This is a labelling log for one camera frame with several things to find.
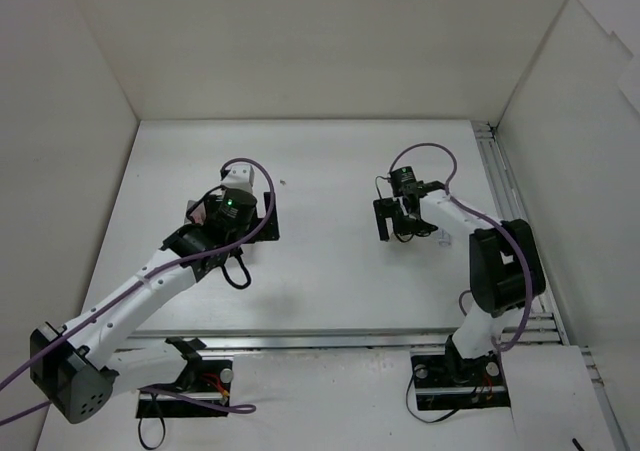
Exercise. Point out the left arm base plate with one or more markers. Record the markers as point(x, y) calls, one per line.
point(212, 384)

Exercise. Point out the aluminium front rail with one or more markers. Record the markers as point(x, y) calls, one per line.
point(351, 339)

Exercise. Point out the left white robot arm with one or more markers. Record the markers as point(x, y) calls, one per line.
point(79, 366)

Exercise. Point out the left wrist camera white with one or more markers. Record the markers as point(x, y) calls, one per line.
point(238, 176)

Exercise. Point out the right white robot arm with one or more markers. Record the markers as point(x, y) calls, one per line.
point(505, 271)

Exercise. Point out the white divided organizer box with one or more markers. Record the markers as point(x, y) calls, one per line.
point(192, 206)

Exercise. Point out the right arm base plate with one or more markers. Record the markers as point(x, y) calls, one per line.
point(434, 394)

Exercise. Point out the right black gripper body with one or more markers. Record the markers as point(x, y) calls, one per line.
point(392, 207)

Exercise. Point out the red pen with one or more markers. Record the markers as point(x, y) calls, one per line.
point(199, 215)

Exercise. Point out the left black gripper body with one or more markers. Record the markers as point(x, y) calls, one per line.
point(270, 226)

